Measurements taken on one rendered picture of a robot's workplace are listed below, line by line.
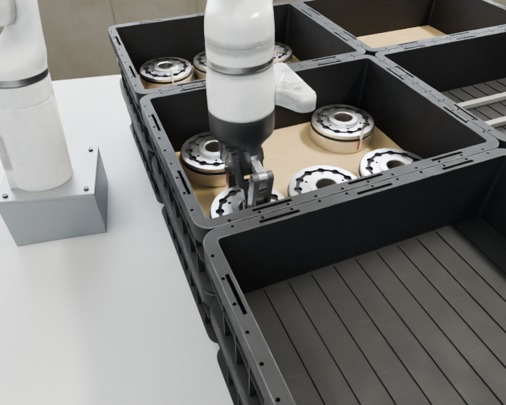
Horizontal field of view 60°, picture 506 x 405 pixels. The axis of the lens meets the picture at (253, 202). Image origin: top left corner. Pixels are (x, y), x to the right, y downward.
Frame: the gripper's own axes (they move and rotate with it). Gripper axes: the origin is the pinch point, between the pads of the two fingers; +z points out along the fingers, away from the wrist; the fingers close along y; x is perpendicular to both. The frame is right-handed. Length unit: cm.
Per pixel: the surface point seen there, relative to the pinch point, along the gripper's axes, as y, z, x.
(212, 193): -5.4, 2.3, -2.8
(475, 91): -16, 3, 54
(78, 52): -187, 51, -18
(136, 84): -22.3, -7.8, -8.7
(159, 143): -5.5, -7.8, -9.0
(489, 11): -32, -6, 69
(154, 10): -181, 34, 22
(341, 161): -5.3, 2.4, 18.3
